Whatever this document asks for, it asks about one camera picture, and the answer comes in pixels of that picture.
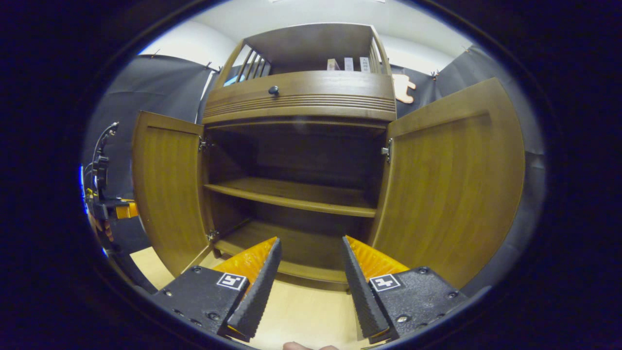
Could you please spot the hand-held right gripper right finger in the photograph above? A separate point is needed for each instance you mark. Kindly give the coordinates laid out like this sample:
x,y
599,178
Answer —
x,y
362,291

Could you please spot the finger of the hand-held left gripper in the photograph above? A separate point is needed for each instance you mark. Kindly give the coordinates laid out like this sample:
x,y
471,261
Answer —
x,y
127,210

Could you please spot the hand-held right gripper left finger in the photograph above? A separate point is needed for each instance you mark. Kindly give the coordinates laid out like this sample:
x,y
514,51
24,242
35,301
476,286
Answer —
x,y
257,291

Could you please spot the wooden cabinet drawer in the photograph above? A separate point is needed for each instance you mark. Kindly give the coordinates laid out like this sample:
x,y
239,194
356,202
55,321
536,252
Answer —
x,y
330,87

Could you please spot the black drawer knob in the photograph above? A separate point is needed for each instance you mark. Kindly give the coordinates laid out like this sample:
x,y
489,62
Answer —
x,y
273,90

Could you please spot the grey white book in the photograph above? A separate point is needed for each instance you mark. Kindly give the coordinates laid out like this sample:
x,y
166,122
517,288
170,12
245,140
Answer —
x,y
349,64

